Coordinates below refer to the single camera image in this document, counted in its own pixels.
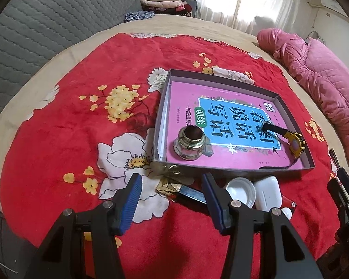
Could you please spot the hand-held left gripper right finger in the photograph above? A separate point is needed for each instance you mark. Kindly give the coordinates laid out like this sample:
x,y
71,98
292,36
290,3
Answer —
x,y
215,203

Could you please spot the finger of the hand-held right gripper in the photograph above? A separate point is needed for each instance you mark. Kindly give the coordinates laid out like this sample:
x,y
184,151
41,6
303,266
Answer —
x,y
345,177
338,194

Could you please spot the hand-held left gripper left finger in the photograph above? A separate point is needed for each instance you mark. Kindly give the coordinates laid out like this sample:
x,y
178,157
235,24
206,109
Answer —
x,y
131,203

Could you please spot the black bottle with gold cap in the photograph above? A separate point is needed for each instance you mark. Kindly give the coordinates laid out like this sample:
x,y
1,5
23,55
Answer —
x,y
189,193

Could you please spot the grey cardboard box tray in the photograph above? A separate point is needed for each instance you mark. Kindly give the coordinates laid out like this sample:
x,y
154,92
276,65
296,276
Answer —
x,y
163,116

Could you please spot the white plastic lid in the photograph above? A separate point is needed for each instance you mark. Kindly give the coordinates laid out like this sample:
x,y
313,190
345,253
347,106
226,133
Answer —
x,y
240,190

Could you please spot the white earbuds case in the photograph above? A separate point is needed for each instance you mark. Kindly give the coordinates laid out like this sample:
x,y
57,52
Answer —
x,y
266,193

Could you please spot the yellow and black wristwatch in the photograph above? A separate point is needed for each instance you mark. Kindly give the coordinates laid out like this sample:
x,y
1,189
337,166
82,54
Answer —
x,y
296,144

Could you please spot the glass ink bottle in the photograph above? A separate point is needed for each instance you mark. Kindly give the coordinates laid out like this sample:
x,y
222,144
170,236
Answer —
x,y
192,148

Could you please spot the pink and blue book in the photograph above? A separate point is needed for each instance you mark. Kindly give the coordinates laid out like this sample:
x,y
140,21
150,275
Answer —
x,y
186,113

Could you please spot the red floral blanket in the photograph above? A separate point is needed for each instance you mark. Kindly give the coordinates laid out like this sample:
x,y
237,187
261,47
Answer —
x,y
75,122

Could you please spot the pink quilted jacket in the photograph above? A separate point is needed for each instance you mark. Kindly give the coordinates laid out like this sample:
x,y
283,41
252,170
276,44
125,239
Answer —
x,y
322,72

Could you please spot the beige bedsheet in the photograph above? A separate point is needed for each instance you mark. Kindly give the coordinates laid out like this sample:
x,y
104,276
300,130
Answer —
x,y
84,39

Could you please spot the white air conditioner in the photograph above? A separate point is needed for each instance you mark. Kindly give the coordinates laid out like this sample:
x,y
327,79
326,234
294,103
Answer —
x,y
333,5

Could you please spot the blue patterned cloth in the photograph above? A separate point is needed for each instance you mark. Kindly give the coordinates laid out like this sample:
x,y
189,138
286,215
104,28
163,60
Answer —
x,y
138,16

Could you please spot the white sheer curtain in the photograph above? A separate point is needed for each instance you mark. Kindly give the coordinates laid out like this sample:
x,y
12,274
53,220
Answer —
x,y
244,3

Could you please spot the grey quilted cover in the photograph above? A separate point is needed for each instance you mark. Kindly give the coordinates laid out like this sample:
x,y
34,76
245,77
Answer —
x,y
32,20

